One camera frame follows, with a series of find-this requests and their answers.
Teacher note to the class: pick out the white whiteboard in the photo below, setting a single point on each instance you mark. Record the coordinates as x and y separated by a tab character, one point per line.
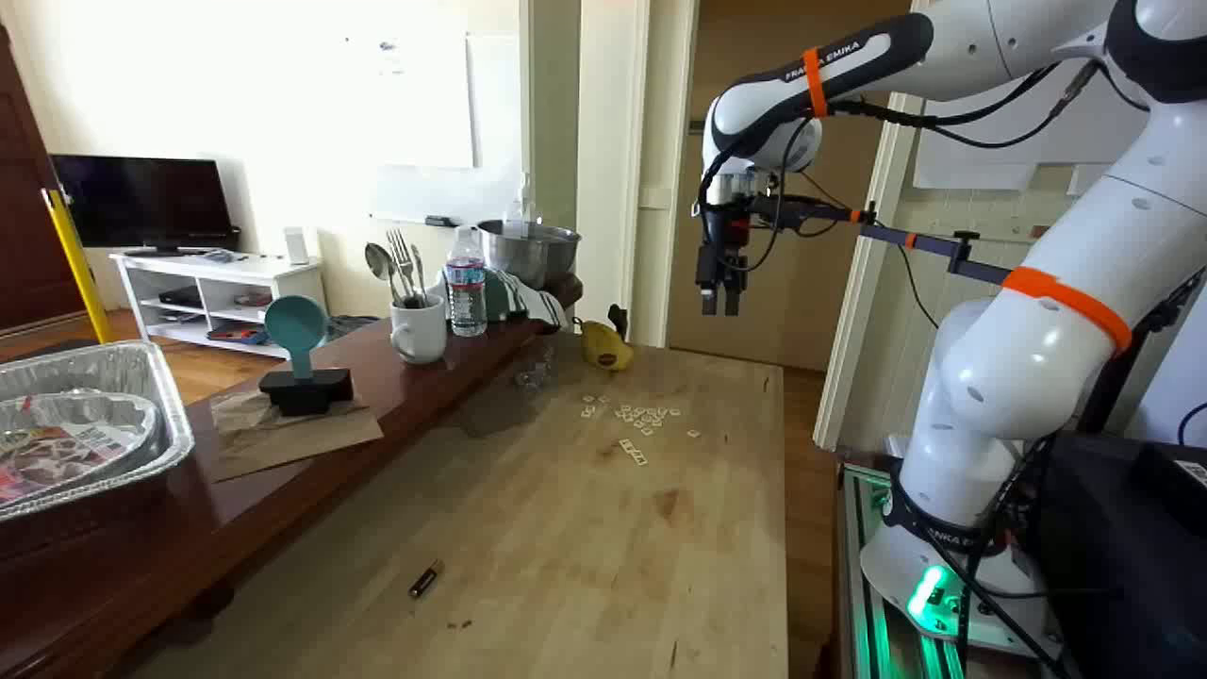
415	98

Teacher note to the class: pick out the clear plastic water bottle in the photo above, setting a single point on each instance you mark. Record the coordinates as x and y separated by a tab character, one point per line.
464	296

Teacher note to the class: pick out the large metal bowl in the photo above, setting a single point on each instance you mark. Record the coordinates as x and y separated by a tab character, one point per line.
542	249

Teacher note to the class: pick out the dark wooden counter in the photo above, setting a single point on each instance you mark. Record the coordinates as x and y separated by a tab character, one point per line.
127	566

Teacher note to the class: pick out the metal utensil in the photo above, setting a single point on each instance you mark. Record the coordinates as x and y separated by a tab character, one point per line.
406	269

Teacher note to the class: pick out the dark brown wooden furniture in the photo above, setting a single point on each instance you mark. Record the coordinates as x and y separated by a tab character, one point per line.
23	190

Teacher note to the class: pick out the black flat television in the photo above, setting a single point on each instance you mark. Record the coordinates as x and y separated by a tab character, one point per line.
145	200

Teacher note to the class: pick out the brown cardboard sheet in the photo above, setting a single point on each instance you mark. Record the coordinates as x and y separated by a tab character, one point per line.
296	443

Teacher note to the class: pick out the black block base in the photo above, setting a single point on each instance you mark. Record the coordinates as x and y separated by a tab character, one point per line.
306	390

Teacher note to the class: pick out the camera rod with clamp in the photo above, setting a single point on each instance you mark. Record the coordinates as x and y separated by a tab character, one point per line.
928	242

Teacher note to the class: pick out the aluminium base frame green light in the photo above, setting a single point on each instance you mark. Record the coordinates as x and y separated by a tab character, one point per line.
882	629

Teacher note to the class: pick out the metal spoon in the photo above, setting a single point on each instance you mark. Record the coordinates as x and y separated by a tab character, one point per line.
379	263

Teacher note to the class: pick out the small black object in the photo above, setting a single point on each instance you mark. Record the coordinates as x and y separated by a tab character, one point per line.
424	584

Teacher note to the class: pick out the yellow cloth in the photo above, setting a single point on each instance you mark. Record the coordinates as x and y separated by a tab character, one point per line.
607	354

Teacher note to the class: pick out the yellow stick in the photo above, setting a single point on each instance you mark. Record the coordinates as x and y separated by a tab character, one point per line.
77	267

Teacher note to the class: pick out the green striped white towel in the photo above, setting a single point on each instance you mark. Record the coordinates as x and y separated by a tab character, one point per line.
535	302

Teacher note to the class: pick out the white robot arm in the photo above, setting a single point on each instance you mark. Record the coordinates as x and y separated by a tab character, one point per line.
1005	365

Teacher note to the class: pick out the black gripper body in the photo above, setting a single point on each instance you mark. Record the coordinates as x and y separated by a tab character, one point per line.
727	247

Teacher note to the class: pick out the aluminium foil tray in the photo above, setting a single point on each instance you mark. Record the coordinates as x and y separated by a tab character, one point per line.
156	378

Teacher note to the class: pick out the colourful food packets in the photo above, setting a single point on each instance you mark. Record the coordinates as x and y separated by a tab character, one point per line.
61	448

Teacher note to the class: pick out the white mug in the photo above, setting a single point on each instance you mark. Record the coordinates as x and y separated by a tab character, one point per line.
419	334

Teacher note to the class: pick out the white television shelf unit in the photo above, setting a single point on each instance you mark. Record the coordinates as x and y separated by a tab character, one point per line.
211	269

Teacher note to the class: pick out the brown wooden door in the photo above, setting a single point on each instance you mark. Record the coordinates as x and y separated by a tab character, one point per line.
806	302

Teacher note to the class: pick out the black equipment box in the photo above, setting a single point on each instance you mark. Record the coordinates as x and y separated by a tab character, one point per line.
1117	566

